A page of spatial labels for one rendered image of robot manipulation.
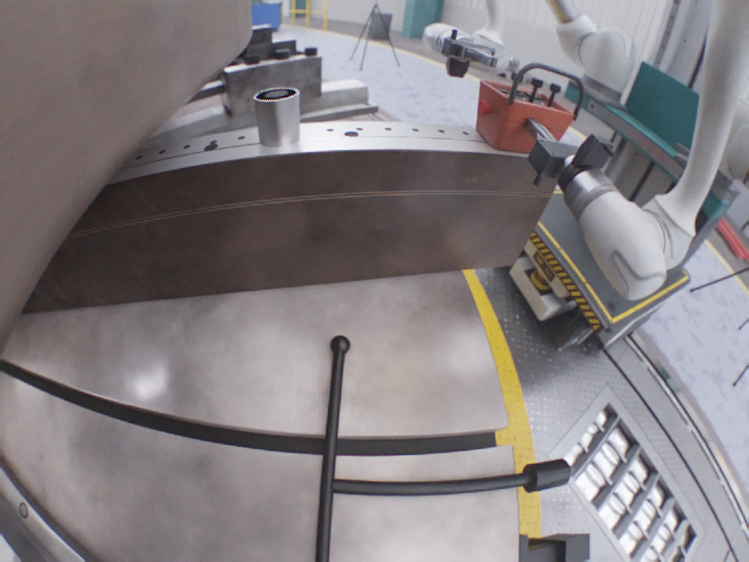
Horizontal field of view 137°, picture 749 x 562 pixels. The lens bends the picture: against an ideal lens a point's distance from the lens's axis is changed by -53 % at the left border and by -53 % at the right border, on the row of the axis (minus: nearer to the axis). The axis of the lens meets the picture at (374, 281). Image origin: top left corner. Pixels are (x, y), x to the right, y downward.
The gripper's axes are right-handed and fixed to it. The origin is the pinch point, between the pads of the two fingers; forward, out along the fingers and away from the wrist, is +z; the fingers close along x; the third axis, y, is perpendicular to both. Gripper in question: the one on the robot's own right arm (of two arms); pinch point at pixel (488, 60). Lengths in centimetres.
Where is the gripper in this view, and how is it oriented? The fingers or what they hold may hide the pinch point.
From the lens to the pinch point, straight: 81.1
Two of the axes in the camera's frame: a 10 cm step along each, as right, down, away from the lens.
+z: 1.9, 7.7, -6.1
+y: 0.8, -6.3, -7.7
